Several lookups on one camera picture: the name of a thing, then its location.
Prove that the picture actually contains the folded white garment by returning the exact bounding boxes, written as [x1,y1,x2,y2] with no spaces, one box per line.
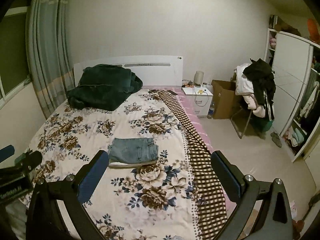
[108,160,157,168]

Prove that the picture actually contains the blue denim pants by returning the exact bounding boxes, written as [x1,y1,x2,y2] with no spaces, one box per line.
[108,138,158,164]

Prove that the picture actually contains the floral bed blanket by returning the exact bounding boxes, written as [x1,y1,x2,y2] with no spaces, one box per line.
[18,89,228,240]

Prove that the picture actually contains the green striped curtain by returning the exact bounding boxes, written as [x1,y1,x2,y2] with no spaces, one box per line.
[25,0,75,118]

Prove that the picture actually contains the dark green folded blanket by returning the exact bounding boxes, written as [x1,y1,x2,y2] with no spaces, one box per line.
[67,64,143,111]

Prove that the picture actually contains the chair piled with clothes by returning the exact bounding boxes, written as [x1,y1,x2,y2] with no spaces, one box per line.
[231,59,276,138]

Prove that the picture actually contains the white wardrobe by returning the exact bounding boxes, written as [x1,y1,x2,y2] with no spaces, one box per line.
[264,29,319,161]

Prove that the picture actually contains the pink bed sheet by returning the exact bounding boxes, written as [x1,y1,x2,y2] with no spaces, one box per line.
[142,86,237,215]

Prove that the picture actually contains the grey slipper on floor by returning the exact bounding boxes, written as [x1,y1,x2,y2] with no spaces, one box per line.
[271,132,282,148]

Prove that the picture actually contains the brown cardboard box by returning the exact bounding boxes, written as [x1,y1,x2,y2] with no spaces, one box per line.
[212,80,242,119]

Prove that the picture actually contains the white bed headboard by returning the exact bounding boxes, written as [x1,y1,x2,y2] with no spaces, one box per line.
[74,55,183,87]

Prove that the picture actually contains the white bedside table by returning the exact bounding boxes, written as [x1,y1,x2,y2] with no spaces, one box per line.
[182,86,213,118]

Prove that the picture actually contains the beige bedside lamp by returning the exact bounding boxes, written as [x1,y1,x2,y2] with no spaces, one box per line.
[193,70,204,87]

